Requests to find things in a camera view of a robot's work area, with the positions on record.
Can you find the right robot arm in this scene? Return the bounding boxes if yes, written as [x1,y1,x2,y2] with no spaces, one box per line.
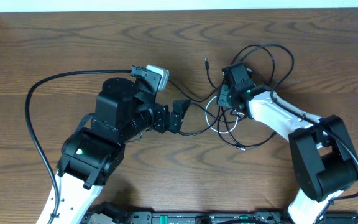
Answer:
[217,62,358,223]

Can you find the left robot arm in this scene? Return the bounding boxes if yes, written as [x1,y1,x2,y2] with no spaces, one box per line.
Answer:
[37,78,190,223]

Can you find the left camera cable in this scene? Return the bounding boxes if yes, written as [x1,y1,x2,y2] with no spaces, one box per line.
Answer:
[24,68,149,224]

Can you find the white USB cable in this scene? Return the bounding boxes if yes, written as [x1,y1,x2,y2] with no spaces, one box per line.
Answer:
[204,95,239,135]

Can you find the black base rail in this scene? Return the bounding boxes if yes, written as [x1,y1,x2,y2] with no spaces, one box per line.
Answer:
[82,202,358,224]

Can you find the black USB cable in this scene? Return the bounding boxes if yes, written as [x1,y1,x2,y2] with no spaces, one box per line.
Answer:
[166,44,295,151]

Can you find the right camera cable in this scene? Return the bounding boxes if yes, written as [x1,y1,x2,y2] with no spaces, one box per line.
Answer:
[270,90,358,224]

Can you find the camera cable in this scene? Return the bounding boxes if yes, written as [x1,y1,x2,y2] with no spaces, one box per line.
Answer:
[270,90,358,224]
[24,68,149,224]

